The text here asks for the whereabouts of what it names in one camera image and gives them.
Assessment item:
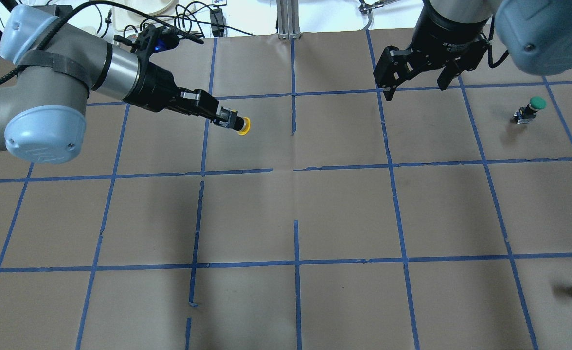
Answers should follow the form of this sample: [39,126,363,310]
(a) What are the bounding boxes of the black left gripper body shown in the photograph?
[130,62,218,120]

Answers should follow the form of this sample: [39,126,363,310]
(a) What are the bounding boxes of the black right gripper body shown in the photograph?
[374,10,489,84]

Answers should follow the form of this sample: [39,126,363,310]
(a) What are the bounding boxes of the yellow push button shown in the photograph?
[221,110,252,136]

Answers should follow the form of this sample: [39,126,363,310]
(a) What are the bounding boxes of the green push button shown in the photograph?
[513,97,548,125]

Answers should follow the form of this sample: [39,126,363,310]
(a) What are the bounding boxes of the beige tray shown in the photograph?
[112,0,179,31]

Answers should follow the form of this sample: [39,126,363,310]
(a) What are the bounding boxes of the black power adapter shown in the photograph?
[210,7,226,37]

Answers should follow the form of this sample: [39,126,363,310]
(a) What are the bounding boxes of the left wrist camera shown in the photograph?
[113,25,204,55]

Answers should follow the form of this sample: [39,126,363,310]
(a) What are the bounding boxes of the aluminium frame post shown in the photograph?
[276,0,301,40]

